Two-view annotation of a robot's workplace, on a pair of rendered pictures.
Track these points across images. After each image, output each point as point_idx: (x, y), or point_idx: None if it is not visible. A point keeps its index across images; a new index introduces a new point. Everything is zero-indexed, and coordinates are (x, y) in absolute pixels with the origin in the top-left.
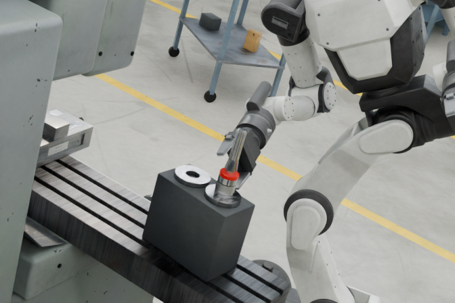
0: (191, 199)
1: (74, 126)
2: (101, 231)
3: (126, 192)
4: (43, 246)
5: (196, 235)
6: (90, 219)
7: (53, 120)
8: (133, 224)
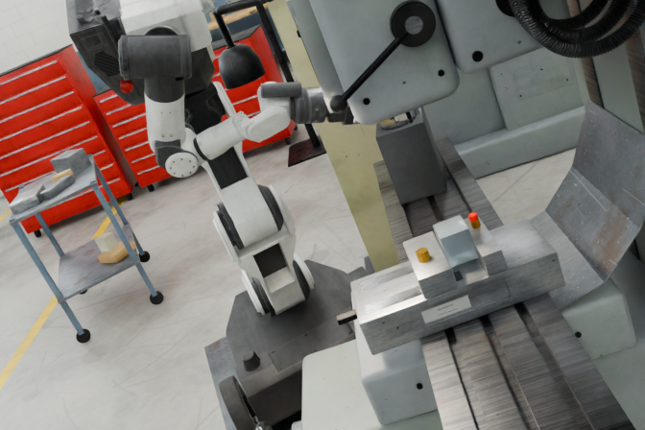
0: (422, 110)
1: (380, 277)
2: (481, 193)
3: (401, 239)
4: (542, 211)
5: (431, 133)
6: (479, 204)
7: (420, 245)
8: (439, 203)
